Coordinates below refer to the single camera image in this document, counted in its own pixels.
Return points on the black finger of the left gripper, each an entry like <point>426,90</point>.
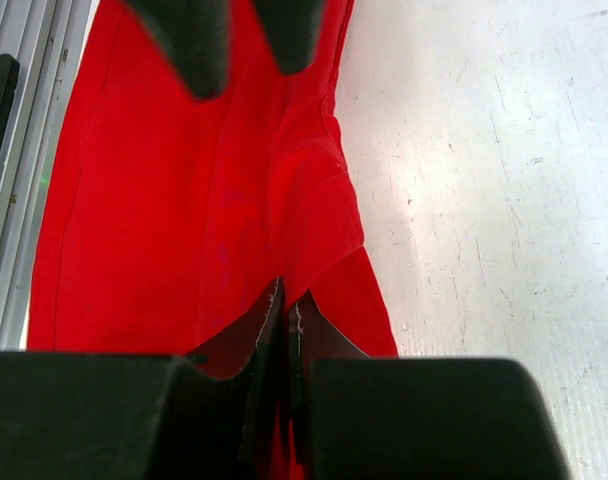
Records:
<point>292,29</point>
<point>194,37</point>

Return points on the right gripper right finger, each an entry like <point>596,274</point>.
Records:
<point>359,417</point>

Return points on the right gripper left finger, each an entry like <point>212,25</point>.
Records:
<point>208,414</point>

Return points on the red trousers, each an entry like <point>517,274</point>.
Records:
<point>166,215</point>

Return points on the aluminium frame rail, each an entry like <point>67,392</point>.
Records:
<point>47,40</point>

